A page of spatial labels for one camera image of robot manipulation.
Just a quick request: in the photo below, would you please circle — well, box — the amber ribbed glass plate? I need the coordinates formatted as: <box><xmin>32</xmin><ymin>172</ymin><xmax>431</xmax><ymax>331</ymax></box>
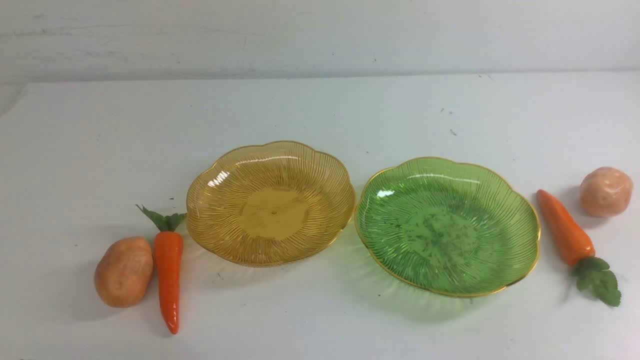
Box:
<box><xmin>186</xmin><ymin>140</ymin><xmax>356</xmax><ymax>267</ymax></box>

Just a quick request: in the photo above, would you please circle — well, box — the green ribbed glass plate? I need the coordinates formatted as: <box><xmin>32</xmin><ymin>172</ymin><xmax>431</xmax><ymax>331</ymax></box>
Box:
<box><xmin>353</xmin><ymin>156</ymin><xmax>541</xmax><ymax>298</ymax></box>

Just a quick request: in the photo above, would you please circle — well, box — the orange carrot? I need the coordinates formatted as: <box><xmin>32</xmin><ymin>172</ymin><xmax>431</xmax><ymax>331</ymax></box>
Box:
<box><xmin>135</xmin><ymin>204</ymin><xmax>186</xmax><ymax>335</ymax></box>
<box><xmin>535</xmin><ymin>189</ymin><xmax>622</xmax><ymax>308</ymax></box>

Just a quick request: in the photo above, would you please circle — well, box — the brown potato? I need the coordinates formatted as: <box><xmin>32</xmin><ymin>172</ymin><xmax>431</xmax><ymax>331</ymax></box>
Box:
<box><xmin>579</xmin><ymin>166</ymin><xmax>634</xmax><ymax>218</ymax></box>
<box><xmin>94</xmin><ymin>236</ymin><xmax>154</xmax><ymax>308</ymax></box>

